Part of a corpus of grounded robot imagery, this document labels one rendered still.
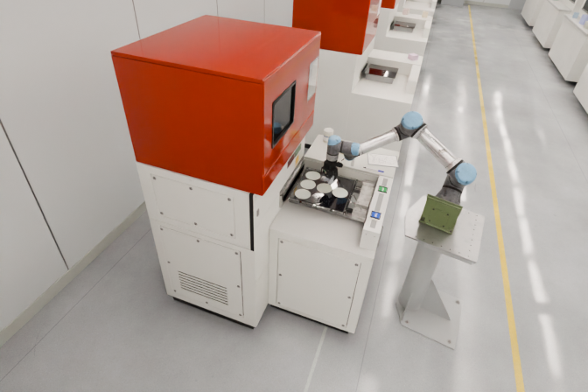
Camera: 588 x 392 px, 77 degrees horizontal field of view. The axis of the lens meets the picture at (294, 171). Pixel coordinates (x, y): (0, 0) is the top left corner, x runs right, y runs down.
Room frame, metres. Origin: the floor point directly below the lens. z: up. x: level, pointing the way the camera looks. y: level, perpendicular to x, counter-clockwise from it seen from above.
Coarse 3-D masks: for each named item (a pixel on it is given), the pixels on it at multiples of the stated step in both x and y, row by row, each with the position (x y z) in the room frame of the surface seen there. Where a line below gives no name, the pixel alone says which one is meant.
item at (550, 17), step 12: (552, 0) 9.71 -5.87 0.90; (564, 0) 9.37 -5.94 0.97; (576, 0) 8.62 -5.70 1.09; (540, 12) 10.15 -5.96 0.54; (552, 12) 9.12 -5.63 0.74; (564, 12) 8.65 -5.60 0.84; (540, 24) 9.69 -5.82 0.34; (552, 24) 8.73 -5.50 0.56; (540, 36) 9.29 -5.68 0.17; (552, 36) 8.66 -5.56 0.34
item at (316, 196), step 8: (304, 176) 2.03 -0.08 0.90; (320, 176) 2.04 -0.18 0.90; (328, 184) 1.95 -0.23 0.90; (336, 184) 1.96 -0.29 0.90; (344, 184) 1.97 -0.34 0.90; (352, 184) 1.97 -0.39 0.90; (312, 192) 1.85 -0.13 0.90; (320, 192) 1.86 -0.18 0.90; (328, 192) 1.86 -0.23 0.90; (304, 200) 1.77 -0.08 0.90; (312, 200) 1.77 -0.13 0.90; (320, 200) 1.78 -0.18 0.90; (328, 200) 1.78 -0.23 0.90; (336, 200) 1.79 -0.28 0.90; (344, 200) 1.79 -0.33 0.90; (336, 208) 1.71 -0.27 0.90; (344, 208) 1.72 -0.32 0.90
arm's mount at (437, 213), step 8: (432, 200) 1.72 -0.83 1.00; (440, 200) 1.70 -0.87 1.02; (424, 208) 1.73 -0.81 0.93; (432, 208) 1.71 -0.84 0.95; (440, 208) 1.69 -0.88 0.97; (448, 208) 1.67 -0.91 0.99; (456, 208) 1.65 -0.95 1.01; (424, 216) 1.72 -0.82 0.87; (432, 216) 1.70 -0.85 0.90; (440, 216) 1.68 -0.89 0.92; (448, 216) 1.66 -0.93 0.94; (456, 216) 1.64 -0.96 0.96; (432, 224) 1.69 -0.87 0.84; (440, 224) 1.67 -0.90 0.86; (448, 224) 1.65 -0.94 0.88; (448, 232) 1.64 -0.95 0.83
